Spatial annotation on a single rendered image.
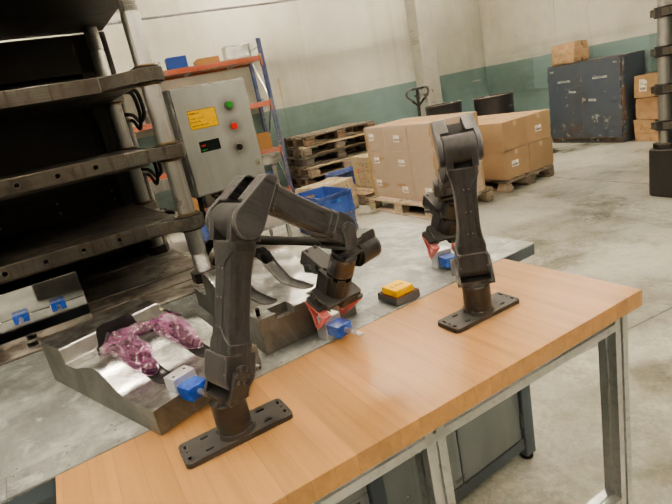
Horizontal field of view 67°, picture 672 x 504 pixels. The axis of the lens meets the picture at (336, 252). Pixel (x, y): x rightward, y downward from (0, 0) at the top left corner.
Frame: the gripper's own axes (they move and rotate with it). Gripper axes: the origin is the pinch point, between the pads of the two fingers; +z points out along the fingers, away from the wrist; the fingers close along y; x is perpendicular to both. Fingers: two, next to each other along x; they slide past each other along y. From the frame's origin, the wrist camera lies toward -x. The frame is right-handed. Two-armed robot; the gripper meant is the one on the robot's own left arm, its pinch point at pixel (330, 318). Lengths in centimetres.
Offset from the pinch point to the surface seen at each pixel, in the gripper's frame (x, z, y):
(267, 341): -5.9, 4.7, 13.5
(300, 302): -7.3, -1.0, 3.2
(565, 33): -277, 71, -759
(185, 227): -76, 24, -6
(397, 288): 2.4, -0.4, -21.5
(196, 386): -0.1, -2.2, 35.4
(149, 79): -99, -20, -8
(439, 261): 0.3, 1.9, -43.7
